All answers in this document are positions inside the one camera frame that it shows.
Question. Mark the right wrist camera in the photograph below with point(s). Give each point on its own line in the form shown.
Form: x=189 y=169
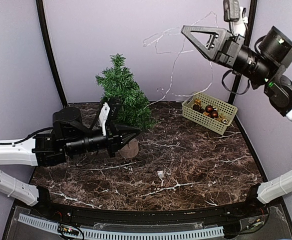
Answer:
x=235 y=16

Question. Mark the black front rail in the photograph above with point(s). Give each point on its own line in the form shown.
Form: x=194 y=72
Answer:
x=219 y=215

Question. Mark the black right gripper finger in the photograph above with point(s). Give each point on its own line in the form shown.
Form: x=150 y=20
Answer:
x=215 y=33
x=207 y=43

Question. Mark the brown bauble upper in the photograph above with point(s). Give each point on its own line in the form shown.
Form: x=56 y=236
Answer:
x=209 y=109

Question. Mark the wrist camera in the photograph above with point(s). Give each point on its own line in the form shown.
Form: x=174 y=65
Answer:
x=235 y=16
x=108 y=111

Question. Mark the brown bauble lower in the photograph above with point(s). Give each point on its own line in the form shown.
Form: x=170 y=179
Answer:
x=214 y=114

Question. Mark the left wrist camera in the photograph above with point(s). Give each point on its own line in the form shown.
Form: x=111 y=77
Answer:
x=108 y=111

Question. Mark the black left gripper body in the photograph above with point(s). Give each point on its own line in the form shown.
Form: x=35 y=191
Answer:
x=113 y=137

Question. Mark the left black frame post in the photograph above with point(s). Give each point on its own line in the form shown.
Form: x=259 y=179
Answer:
x=49 y=51

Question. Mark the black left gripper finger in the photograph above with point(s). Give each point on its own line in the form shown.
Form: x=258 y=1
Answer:
x=127 y=130
x=125 y=138

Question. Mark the beige plastic basket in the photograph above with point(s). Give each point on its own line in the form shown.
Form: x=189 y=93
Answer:
x=204 y=119

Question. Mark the brown bauble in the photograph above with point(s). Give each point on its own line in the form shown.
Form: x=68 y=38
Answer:
x=214 y=114
x=209 y=109

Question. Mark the brown pine cone ornament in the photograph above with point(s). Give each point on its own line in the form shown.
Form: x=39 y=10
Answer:
x=198 y=108

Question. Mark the gold gift box ornament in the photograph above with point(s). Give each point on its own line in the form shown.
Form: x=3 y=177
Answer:
x=197 y=102

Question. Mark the small green christmas tree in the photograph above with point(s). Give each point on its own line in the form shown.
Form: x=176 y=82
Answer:
x=118 y=81

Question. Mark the small clear battery box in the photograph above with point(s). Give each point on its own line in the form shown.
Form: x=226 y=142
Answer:
x=160 y=174

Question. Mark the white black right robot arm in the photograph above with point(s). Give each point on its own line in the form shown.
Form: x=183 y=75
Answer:
x=263 y=66

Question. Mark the grey slotted cable duct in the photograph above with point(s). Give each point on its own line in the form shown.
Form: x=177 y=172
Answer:
x=106 y=231

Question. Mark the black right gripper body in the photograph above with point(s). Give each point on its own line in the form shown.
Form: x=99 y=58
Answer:
x=229 y=50

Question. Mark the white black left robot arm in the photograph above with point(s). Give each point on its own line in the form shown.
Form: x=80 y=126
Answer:
x=50 y=146

